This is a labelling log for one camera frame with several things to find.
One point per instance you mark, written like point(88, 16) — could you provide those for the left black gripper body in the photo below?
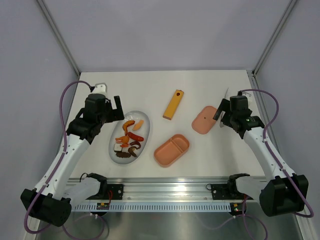
point(105, 116)

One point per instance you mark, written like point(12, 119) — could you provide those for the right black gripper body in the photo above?
point(232, 117)

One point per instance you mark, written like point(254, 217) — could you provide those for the metal food tongs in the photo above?
point(224, 117)

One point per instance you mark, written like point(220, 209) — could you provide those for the orange bread roll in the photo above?
point(138, 125)

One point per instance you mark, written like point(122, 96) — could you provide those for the red sausage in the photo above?
point(135, 137)

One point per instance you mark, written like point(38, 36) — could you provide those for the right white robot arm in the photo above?
point(284, 191)

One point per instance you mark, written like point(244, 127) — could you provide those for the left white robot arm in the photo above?
point(50, 201)

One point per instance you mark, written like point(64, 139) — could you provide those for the pink lunch box lid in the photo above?
point(204, 121)

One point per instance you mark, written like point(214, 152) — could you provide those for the yellow rectangular box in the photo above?
point(173, 105)

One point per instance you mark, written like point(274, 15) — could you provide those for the pink lunch box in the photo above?
point(170, 151)

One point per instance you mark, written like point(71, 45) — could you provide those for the white oval plate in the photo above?
point(144, 131)

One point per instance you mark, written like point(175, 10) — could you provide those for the red shrimp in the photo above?
point(124, 145)

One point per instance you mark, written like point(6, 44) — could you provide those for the white black sushi block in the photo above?
point(117, 147)

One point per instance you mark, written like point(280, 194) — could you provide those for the brown sea cucumber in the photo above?
point(121, 154)

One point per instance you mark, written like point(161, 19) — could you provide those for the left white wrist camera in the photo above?
point(99, 88)

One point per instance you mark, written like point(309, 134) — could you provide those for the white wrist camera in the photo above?
point(99, 88)
point(248, 95)

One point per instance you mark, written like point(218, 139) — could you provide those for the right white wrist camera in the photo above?
point(248, 95)

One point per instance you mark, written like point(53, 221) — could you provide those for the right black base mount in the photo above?
point(219, 191)

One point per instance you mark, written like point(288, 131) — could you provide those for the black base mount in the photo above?
point(219, 191)
point(114, 191)

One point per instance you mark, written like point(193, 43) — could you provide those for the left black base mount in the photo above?
point(114, 191)

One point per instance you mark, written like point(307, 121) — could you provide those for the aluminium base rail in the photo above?
point(172, 189)

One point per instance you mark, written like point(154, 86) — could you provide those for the left aluminium frame post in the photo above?
point(58, 36)

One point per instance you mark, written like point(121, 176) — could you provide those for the aluminium frame post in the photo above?
point(274, 36)
point(58, 36)

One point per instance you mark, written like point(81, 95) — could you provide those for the white slotted cable duct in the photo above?
point(153, 207)

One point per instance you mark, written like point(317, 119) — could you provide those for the right aluminium frame post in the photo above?
point(274, 36)

